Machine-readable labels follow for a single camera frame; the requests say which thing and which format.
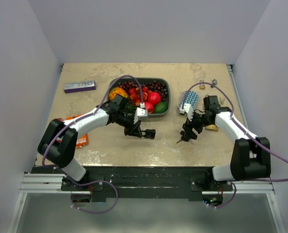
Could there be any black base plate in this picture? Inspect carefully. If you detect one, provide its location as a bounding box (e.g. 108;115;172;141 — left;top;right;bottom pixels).
31;166;258;202

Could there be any green lime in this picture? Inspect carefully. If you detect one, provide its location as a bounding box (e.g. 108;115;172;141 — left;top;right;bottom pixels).
154;102;168;114

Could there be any panda keychain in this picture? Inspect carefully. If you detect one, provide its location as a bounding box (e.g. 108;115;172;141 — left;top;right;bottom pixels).
211;79;218;88

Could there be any purple cable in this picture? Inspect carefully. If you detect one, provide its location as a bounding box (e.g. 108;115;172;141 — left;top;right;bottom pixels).
180;82;288;209
41;75;144;214

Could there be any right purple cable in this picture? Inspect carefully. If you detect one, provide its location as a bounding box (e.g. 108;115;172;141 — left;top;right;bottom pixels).
180;82;288;209

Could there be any purple silver toothpaste box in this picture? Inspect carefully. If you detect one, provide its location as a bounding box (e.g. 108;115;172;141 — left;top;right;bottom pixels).
63;81;96;94

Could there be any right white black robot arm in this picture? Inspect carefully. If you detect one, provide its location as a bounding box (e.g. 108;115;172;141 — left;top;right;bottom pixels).
179;96;271;191

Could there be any red cherries cluster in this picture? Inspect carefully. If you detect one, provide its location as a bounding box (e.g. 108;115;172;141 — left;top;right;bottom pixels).
128;86;152;106

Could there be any black padlock with keys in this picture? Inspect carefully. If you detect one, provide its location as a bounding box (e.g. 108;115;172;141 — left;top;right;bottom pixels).
141;129;156;140

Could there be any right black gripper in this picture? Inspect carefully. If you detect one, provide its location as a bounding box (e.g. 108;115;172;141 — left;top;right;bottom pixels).
182;109;212;140

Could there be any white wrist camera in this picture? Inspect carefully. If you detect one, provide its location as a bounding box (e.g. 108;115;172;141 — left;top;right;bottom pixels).
134;102;148;123
179;103;194;121

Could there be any dark grapes bunch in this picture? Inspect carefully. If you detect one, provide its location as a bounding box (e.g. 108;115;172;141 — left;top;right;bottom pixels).
118;80;168;101

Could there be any small brass padlock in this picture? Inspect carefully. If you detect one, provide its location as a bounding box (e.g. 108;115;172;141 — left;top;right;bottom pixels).
205;124;219;132
199;80;205;90

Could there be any red apple front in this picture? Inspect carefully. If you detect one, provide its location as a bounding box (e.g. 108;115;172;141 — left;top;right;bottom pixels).
144;101;154;114

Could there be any orange razor package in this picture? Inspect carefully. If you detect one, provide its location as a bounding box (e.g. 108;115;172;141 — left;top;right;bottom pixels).
66;115;89;148

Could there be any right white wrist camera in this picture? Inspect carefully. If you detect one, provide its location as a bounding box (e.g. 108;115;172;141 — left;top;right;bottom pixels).
179;103;194;121

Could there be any small brass closed padlock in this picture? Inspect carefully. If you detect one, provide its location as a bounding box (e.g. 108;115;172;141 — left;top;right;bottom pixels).
199;80;205;90

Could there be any red apple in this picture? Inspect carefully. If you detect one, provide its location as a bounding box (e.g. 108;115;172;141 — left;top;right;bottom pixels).
147;92;161;106
144;101;154;114

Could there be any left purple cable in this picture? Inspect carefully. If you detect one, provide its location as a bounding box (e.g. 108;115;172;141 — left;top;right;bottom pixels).
41;75;144;214

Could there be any toy pineapple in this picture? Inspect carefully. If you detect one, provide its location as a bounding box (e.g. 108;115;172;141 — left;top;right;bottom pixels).
109;87;129;100

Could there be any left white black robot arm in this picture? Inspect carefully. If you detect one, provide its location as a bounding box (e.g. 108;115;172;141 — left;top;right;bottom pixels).
37;94;156;190

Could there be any grey fruit tray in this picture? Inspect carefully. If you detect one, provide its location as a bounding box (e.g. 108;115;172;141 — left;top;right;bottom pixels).
110;77;171;117

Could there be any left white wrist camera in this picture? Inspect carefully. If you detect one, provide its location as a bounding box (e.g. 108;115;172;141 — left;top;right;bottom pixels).
134;102;148;123

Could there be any red apple back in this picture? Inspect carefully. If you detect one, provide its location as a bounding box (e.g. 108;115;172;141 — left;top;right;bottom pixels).
147;92;161;106

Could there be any blue chevron sponge pack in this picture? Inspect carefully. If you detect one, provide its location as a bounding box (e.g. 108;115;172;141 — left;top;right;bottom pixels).
178;91;199;115

